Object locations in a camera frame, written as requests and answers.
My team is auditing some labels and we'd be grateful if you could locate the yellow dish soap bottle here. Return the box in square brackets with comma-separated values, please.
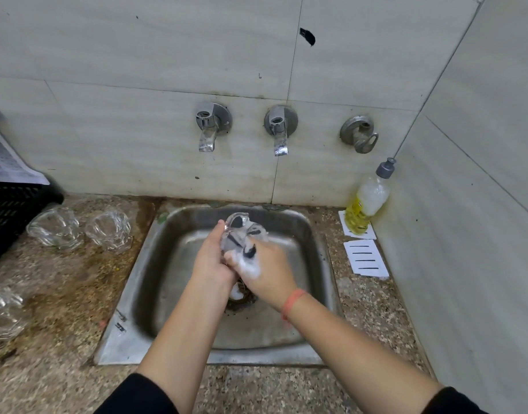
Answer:
[344, 157, 397, 236]

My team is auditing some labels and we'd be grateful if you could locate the black dish rack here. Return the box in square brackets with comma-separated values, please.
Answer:
[0, 98, 66, 270]

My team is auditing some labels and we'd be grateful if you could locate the orange wrist thread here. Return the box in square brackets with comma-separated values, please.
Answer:
[281, 288, 308, 322]

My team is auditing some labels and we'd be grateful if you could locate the dark speckled sponge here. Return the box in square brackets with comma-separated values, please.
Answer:
[225, 224, 267, 259]

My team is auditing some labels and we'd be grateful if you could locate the person's right forearm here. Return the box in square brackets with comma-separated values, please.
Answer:
[283, 293, 446, 414]

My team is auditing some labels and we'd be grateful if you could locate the grey wall valve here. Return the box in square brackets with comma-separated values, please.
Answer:
[339, 115, 379, 155]

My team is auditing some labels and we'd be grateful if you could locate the person's left forearm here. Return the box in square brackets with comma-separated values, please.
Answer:
[136, 275, 237, 414]

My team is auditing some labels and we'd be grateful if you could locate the clear glass cup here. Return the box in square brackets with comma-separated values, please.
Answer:
[220, 212, 269, 266]
[84, 209, 133, 254]
[25, 206, 85, 251]
[0, 283, 30, 341]

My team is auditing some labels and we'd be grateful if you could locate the black right sleeve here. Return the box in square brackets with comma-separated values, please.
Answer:
[421, 386, 489, 414]

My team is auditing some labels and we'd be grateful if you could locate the white drip tray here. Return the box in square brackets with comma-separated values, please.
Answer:
[0, 103, 51, 186]

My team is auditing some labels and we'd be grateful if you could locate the person's right hand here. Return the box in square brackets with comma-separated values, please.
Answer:
[224, 241, 306, 311]

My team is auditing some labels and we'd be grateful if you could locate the chrome wall tap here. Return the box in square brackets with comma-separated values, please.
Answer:
[195, 102, 233, 153]
[263, 105, 299, 157]

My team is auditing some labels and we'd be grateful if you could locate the person's left hand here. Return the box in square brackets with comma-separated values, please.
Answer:
[190, 219, 243, 289]

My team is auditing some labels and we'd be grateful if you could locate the stainless steel sink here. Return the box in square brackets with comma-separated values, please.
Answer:
[93, 200, 347, 367]

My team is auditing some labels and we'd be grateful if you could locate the metal sink drain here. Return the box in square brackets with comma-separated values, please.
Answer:
[225, 282, 258, 315]

